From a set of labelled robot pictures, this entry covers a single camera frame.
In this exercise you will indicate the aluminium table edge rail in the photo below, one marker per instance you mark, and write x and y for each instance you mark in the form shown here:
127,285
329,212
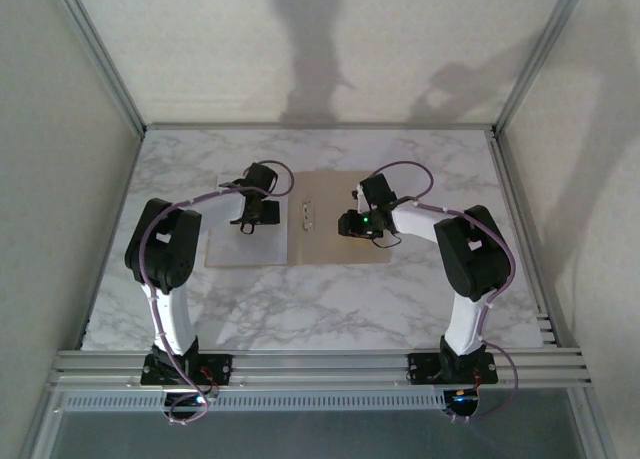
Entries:
320,369

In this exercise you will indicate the brown clipboard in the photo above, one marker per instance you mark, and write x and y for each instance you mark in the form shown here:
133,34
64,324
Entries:
340,254

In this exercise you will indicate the small lit controller board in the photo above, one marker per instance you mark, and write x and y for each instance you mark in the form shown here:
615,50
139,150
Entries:
462,399
197,401

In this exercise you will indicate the white paper sheet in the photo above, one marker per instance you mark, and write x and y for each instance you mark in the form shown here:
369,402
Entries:
250,251

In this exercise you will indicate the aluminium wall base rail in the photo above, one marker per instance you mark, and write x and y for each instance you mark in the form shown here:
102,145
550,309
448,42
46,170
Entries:
320,126

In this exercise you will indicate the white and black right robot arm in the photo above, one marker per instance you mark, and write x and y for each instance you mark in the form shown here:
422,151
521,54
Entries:
475,259

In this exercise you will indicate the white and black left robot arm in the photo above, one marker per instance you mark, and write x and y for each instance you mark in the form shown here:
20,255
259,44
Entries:
160,249

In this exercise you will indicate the aluminium frame post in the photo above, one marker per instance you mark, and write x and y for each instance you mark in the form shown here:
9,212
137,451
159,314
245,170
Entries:
536,59
101,59

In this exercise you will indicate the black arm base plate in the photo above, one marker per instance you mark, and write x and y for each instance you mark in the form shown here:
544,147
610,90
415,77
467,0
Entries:
220,369
420,366

